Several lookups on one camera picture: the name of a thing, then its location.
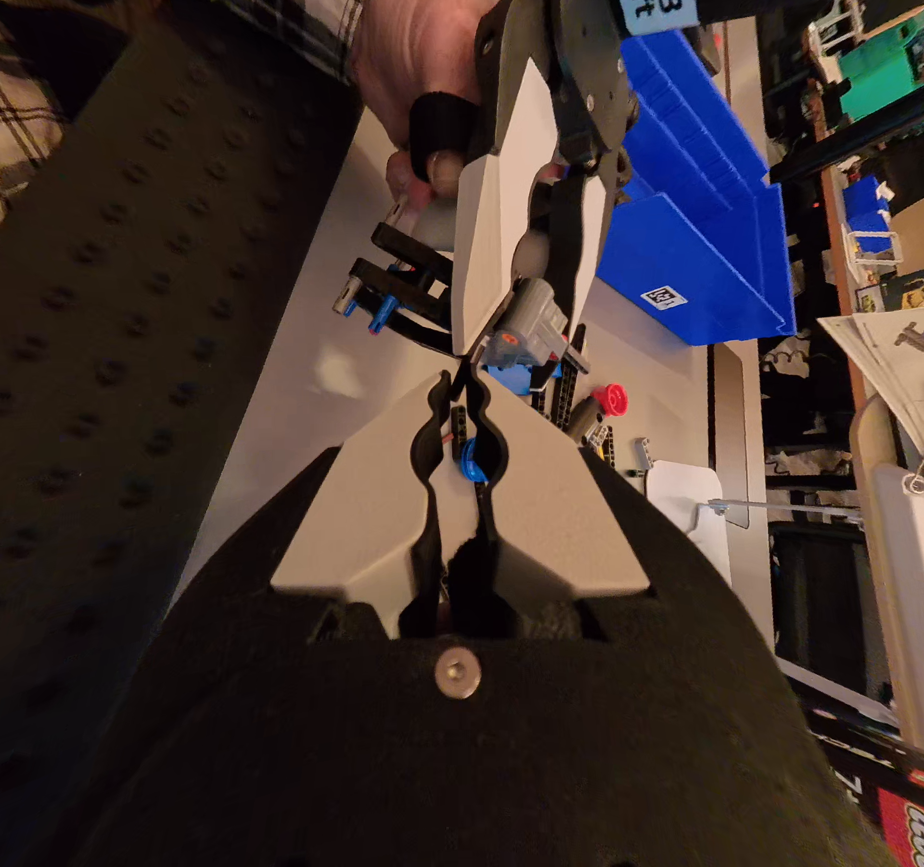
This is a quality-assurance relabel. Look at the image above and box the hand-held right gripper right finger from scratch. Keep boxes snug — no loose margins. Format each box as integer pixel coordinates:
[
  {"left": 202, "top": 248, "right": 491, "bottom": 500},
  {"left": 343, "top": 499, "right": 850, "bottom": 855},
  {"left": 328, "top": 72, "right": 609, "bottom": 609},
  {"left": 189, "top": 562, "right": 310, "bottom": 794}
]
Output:
[{"left": 446, "top": 363, "right": 652, "bottom": 638}]

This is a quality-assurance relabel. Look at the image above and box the tan wooden board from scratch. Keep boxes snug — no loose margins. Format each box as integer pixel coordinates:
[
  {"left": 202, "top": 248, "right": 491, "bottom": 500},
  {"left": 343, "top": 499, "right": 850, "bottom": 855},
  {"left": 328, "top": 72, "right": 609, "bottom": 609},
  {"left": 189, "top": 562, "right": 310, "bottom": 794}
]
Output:
[{"left": 848, "top": 390, "right": 907, "bottom": 481}]

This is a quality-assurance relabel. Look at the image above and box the person's plaid shirt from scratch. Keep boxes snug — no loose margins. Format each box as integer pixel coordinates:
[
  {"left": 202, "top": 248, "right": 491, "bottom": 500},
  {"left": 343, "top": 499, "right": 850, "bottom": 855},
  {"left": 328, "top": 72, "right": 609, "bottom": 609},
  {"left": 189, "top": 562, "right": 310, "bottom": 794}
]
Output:
[{"left": 0, "top": 11, "right": 69, "bottom": 214}]

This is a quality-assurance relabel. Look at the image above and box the person's left hand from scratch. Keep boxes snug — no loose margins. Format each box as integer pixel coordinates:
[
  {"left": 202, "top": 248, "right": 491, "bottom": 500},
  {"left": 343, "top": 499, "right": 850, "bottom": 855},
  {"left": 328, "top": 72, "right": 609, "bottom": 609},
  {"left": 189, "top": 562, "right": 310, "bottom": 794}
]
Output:
[{"left": 350, "top": 0, "right": 531, "bottom": 205}]

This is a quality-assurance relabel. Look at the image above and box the white book stand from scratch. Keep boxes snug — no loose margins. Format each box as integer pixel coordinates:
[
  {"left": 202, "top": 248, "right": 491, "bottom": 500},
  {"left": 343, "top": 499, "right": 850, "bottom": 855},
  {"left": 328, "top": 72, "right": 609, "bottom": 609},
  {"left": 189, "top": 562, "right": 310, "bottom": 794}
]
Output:
[{"left": 644, "top": 459, "right": 924, "bottom": 751}]

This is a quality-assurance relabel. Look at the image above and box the black dimpled mat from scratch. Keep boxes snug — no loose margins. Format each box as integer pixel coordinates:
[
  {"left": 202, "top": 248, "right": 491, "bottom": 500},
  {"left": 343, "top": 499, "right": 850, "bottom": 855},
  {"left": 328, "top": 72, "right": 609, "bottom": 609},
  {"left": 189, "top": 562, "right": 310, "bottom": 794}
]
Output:
[{"left": 0, "top": 0, "right": 363, "bottom": 867}]

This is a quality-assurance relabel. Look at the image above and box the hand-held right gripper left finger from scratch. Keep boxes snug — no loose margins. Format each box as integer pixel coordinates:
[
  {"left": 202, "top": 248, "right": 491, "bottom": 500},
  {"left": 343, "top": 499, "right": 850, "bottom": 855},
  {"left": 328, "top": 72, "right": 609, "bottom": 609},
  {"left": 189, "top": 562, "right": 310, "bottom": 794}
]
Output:
[{"left": 269, "top": 370, "right": 453, "bottom": 640}]

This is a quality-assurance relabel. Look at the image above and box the instruction booklet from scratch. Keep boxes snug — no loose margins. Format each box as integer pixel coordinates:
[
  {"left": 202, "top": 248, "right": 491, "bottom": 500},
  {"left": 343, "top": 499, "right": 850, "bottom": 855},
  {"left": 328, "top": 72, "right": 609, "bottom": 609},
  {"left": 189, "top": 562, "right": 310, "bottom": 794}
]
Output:
[{"left": 818, "top": 307, "right": 924, "bottom": 458}]

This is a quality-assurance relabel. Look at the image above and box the grey desk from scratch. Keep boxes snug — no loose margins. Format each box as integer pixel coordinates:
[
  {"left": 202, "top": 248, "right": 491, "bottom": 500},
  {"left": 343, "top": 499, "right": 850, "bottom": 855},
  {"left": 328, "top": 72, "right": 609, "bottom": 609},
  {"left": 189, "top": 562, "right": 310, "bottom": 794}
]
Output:
[{"left": 169, "top": 22, "right": 777, "bottom": 666}]

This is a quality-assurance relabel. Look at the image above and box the toy set box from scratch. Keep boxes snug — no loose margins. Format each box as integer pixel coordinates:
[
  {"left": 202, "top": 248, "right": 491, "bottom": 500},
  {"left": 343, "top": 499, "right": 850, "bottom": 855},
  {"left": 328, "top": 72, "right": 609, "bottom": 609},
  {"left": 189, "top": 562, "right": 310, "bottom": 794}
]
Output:
[{"left": 807, "top": 708, "right": 924, "bottom": 867}]

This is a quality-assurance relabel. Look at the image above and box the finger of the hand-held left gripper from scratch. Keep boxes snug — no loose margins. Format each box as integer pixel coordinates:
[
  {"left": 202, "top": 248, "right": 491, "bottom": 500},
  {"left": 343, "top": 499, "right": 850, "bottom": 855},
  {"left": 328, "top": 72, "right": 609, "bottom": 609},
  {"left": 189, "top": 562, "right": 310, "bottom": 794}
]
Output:
[
  {"left": 551, "top": 174, "right": 618, "bottom": 337},
  {"left": 451, "top": 58, "right": 563, "bottom": 357}
]

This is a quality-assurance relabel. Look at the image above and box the toy brick motor assembly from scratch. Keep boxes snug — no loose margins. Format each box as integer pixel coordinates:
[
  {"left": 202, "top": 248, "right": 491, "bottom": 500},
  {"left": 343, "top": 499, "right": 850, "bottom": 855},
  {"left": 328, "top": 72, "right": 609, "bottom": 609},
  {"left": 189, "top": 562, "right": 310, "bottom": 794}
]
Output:
[{"left": 332, "top": 220, "right": 589, "bottom": 406}]

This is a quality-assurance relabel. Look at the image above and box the small blue storage bin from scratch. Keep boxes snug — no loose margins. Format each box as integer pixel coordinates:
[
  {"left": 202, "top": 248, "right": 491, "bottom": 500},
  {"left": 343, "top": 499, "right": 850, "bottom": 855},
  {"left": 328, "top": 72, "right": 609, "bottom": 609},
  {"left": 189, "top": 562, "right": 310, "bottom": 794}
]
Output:
[{"left": 841, "top": 175, "right": 895, "bottom": 256}]

